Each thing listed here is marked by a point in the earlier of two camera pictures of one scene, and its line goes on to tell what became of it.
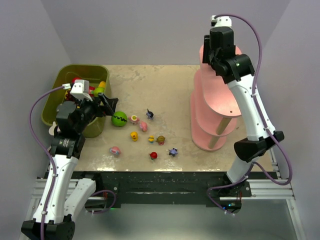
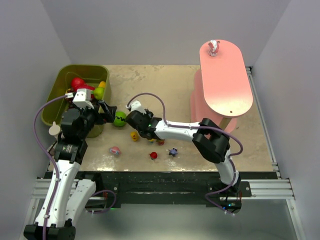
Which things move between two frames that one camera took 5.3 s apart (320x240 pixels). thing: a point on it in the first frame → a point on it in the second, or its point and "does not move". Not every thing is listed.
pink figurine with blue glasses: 115,150 does not move
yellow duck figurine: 134,135 does not move
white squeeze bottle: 51,129 does not move
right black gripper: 206,50 → 131,119
